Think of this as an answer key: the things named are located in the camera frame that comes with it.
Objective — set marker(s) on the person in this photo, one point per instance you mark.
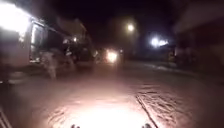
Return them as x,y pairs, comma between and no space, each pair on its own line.
50,63

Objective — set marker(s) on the robot's own part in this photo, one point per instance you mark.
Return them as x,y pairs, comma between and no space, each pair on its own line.
75,126
146,126

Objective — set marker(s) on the street lamp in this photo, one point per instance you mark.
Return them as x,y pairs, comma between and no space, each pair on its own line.
130,27

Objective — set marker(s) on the dark asphalt road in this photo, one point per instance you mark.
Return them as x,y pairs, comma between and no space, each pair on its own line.
106,93

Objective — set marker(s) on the building with lit front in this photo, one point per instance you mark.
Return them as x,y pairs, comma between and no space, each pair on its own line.
20,36

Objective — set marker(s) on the dark building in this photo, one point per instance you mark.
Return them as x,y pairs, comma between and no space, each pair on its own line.
200,40

